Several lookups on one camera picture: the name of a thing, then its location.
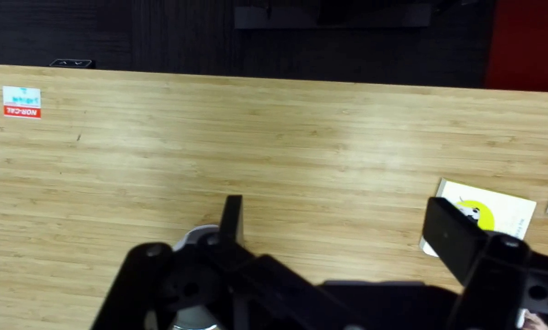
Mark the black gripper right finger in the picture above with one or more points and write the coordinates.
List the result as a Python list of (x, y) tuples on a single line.
[(449, 235)]

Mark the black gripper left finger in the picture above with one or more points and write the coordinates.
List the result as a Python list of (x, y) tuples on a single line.
[(229, 213)]

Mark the white mug with purple print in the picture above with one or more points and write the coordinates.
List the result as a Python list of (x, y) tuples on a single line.
[(194, 235)]

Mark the book yellow circle black figure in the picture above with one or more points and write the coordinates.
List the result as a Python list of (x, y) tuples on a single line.
[(504, 212)]

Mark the red panel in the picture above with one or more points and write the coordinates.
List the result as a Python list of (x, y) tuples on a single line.
[(526, 43)]

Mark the white and red sticker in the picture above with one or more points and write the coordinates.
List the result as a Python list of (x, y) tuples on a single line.
[(20, 102)]

